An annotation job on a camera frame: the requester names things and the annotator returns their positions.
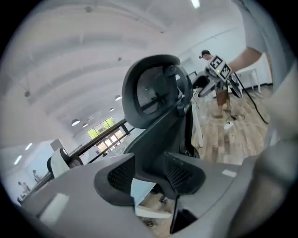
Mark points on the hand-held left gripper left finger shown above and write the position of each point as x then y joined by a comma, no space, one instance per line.
81,197

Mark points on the ceiling strip light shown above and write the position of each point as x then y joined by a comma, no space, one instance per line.
28,146
18,160
195,3

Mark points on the white table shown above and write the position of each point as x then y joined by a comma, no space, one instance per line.
249,74

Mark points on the group of round ceiling lamps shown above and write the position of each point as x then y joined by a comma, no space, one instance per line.
75,122

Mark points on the person's right forearm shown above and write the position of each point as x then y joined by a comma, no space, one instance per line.
246,58

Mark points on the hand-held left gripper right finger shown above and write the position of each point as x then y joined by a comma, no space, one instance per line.
214,186

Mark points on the white power strip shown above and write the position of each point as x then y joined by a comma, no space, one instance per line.
228,125

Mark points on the person's light blue shirt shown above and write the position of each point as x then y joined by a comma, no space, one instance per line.
260,23

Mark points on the large window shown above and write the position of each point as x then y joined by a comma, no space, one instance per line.
109,139

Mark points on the black office chair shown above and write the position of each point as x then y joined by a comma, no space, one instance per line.
58,162
153,130

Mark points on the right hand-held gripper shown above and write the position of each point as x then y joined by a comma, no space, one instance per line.
218,67

